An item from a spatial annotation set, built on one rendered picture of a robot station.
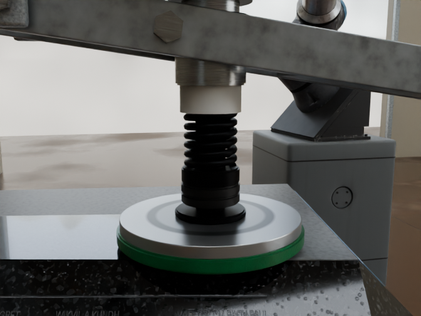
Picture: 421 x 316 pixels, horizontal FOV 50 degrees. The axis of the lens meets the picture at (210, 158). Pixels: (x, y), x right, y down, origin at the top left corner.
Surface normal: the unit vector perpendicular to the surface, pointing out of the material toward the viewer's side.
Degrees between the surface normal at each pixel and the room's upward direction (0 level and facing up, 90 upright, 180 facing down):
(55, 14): 90
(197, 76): 90
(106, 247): 0
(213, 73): 90
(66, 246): 0
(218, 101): 90
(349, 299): 45
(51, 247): 0
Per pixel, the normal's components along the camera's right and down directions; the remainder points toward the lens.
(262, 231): 0.00, -0.98
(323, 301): 0.00, -0.58
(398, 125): 0.22, 0.17
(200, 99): -0.32, 0.16
